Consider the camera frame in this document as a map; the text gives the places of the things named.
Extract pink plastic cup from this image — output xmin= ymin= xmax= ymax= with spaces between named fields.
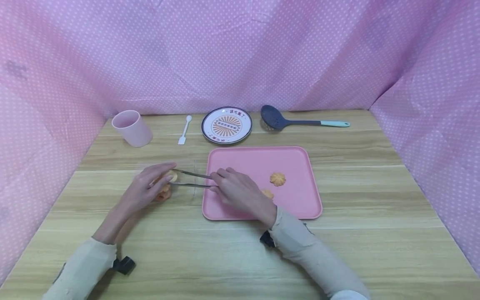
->
xmin=111 ymin=110 xmax=154 ymax=148

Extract person's left hand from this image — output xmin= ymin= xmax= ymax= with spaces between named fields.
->
xmin=118 ymin=162 xmax=178 ymax=218

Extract small white plastic spoon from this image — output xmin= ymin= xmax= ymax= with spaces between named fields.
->
xmin=177 ymin=115 xmax=193 ymax=145

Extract clear plastic container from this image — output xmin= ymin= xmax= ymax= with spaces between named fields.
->
xmin=150 ymin=160 xmax=197 ymax=205

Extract dark blue slotted ladle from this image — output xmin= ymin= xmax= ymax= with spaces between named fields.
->
xmin=260 ymin=105 xmax=350 ymax=131

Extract metal tongs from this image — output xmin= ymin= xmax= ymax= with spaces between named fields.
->
xmin=171 ymin=168 xmax=220 ymax=189

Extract round patterned plate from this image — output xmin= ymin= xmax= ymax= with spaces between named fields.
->
xmin=201 ymin=107 xmax=253 ymax=145

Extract person's right hand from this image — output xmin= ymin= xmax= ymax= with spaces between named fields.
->
xmin=209 ymin=167 xmax=278 ymax=228

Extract person's right forearm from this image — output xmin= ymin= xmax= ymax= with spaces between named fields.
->
xmin=268 ymin=206 xmax=371 ymax=300

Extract pink rectangular tray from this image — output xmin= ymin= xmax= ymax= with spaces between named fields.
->
xmin=202 ymin=146 xmax=323 ymax=221

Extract person's left forearm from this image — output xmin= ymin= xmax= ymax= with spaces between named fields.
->
xmin=42 ymin=205 xmax=133 ymax=300

